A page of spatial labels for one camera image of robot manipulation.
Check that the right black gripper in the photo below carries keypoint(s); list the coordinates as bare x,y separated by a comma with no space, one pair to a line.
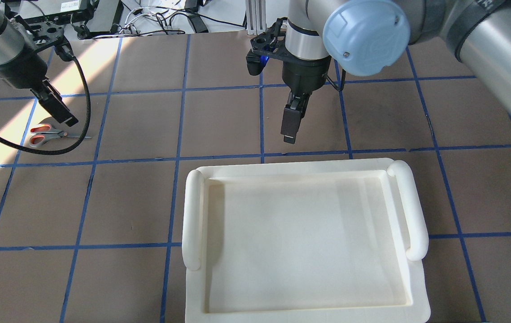
305,75

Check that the black network switch box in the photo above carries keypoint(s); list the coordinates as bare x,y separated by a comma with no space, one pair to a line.
96,17

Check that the cream plastic tray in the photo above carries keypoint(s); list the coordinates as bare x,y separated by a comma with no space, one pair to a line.
339,241

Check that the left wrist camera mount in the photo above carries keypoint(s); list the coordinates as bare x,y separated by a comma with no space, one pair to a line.
44,35

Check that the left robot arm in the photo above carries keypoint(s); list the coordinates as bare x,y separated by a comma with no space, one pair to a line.
11,42

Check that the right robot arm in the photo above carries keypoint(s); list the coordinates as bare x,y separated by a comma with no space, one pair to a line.
366,35

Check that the aluminium frame post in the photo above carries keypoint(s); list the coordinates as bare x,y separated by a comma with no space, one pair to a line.
255,16

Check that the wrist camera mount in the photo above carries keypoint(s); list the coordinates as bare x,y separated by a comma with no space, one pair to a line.
44,35
270,44

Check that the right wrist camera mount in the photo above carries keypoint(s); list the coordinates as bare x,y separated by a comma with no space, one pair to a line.
270,44

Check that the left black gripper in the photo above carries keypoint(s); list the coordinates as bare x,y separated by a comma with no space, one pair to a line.
16,75

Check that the red grey handled scissors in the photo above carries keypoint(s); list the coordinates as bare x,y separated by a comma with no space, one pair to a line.
44,132

